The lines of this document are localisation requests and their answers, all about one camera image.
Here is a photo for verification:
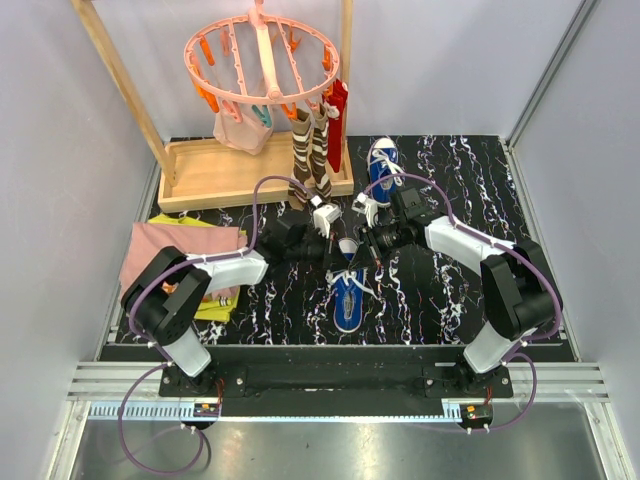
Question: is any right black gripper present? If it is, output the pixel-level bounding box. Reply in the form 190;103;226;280
349;220;407;273

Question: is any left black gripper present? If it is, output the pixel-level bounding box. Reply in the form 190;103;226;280
286;227;351;275

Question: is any white shoelace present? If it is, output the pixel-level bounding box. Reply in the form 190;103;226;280
325;269;379;303

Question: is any blue canvas sneaker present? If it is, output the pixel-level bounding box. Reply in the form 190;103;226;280
367;137;404;207
327;268;367;333

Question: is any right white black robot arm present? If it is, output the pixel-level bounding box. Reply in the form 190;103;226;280
350;188;562;397

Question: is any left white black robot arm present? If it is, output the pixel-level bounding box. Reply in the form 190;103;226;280
121;225;332;396

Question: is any yellow folded garment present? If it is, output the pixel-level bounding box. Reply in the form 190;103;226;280
148;214;248;323

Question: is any pink mesh laundry bag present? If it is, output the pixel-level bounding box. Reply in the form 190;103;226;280
213;109;273;155

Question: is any brown striped sock left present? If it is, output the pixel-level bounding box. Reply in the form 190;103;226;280
288;109;311;210

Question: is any brown striped sock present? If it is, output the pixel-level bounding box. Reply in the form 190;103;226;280
309;104;332;201
288;109;311;210

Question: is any brown striped sock right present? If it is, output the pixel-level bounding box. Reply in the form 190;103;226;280
309;104;332;201

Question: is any pink folded t-shirt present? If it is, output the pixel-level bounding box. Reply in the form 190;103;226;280
119;215;248;296

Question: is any red hanging sock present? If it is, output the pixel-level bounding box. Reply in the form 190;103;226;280
326;79;348;173

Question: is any pink round clip hanger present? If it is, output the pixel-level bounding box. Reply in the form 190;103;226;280
183;1;341;126

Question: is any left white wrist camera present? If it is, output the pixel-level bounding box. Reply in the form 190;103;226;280
312;203;342;238

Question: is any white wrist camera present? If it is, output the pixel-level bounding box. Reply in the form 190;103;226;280
312;203;342;238
352;193;378;228

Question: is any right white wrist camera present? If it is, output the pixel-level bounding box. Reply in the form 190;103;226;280
352;193;378;228

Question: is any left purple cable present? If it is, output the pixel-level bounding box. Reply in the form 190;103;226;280
117;174;321;473

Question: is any purple cable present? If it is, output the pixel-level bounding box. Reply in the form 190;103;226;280
359;172;561;434
117;174;321;473

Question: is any wooden drying rack frame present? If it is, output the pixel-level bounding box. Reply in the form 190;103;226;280
74;1;354;213

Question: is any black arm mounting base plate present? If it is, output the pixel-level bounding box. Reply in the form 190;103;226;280
159;345;513;399

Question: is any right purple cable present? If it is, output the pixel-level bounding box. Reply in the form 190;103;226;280
359;172;561;434

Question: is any aluminium rail frame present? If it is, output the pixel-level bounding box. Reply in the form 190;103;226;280
47;362;639;479

